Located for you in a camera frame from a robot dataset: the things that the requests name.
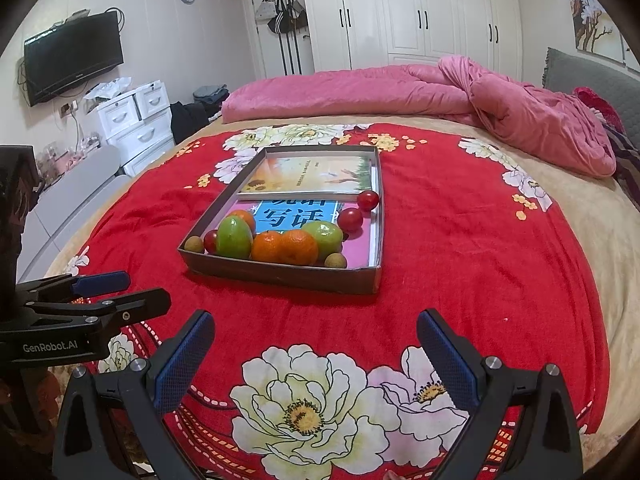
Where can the flower wall painting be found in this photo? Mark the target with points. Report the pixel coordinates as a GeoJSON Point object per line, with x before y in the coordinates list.
{"type": "Point", "coordinates": [590, 15]}

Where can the grey pillow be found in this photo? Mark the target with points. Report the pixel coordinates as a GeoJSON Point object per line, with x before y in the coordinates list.
{"type": "Point", "coordinates": [590, 80]}

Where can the red cherry tomato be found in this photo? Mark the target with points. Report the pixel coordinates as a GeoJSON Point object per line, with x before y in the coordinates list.
{"type": "Point", "coordinates": [350, 219]}
{"type": "Point", "coordinates": [367, 200]}
{"type": "Point", "coordinates": [210, 242]}

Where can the grey cardboard tray box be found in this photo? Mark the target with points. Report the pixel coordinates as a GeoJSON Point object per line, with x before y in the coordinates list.
{"type": "Point", "coordinates": [280, 275]}

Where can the white drawer chest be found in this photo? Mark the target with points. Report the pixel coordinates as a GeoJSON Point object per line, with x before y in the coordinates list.
{"type": "Point", "coordinates": [140, 135]}

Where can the dark brown hanging bag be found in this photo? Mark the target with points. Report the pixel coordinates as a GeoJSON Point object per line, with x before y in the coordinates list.
{"type": "Point", "coordinates": [298, 12]}

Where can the black wall television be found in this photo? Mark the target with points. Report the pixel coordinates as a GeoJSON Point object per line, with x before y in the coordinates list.
{"type": "Point", "coordinates": [75, 57]}

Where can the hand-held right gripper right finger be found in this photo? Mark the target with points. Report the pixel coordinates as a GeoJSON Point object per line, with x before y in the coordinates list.
{"type": "Point", "coordinates": [445, 360]}

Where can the white wardrobe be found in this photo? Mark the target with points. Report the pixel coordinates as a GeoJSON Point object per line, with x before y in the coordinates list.
{"type": "Point", "coordinates": [400, 10]}

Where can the black white striped bag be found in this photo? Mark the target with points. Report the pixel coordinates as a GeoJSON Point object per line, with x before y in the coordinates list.
{"type": "Point", "coordinates": [279, 17]}

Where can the white door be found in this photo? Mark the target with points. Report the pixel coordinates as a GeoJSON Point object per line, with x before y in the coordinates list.
{"type": "Point", "coordinates": [255, 55]}

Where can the white plastic bag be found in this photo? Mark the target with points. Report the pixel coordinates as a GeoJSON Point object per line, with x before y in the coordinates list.
{"type": "Point", "coordinates": [107, 90]}

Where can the wall socket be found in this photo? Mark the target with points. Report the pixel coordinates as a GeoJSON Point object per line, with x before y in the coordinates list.
{"type": "Point", "coordinates": [68, 108]}

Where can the striped pillow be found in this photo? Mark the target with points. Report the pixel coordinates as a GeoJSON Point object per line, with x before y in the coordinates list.
{"type": "Point", "coordinates": [625, 155]}

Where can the light grey bench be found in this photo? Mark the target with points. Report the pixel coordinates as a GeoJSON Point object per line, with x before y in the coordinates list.
{"type": "Point", "coordinates": [75, 195]}

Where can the folded jeans stack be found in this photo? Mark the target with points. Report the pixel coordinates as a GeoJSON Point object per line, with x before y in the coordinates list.
{"type": "Point", "coordinates": [210, 95]}

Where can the orange mandarin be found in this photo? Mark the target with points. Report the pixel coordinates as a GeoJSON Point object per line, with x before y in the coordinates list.
{"type": "Point", "coordinates": [265, 249]}
{"type": "Point", "coordinates": [246, 217]}
{"type": "Point", "coordinates": [300, 247]}

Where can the brown longan fruit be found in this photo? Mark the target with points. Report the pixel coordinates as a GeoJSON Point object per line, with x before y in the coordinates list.
{"type": "Point", "coordinates": [335, 260]}

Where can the pink cover book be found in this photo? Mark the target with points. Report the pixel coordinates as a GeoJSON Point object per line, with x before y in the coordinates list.
{"type": "Point", "coordinates": [362, 245]}

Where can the red pillow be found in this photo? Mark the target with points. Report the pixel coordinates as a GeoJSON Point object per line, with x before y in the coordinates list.
{"type": "Point", "coordinates": [597, 102]}

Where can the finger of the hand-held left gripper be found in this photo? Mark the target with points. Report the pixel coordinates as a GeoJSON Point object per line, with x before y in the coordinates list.
{"type": "Point", "coordinates": [100, 282]}
{"type": "Point", "coordinates": [145, 302]}

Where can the red floral blanket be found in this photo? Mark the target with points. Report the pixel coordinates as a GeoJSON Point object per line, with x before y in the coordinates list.
{"type": "Point", "coordinates": [450, 270]}

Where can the small yellow-green fruit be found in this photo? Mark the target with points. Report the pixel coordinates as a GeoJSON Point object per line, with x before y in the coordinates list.
{"type": "Point", "coordinates": [194, 245]}

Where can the green jujube fruit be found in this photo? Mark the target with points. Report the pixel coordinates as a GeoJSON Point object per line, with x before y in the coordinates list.
{"type": "Point", "coordinates": [232, 237]}
{"type": "Point", "coordinates": [325, 234]}

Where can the person's patterned clothing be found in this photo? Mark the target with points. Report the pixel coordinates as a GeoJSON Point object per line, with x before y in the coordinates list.
{"type": "Point", "coordinates": [30, 395]}

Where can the sunflower cover book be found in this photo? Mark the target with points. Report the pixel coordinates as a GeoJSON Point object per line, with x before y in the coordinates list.
{"type": "Point", "coordinates": [300, 172]}

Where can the black garment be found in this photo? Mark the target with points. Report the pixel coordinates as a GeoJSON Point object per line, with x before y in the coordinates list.
{"type": "Point", "coordinates": [190, 120]}

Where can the pink quilt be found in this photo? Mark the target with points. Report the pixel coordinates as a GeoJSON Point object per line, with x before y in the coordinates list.
{"type": "Point", "coordinates": [350, 90]}

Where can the grey hanging bag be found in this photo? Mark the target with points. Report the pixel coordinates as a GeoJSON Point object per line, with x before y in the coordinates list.
{"type": "Point", "coordinates": [265, 9]}

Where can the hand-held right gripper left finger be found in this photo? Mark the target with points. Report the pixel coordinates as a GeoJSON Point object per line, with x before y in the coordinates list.
{"type": "Point", "coordinates": [182, 360]}

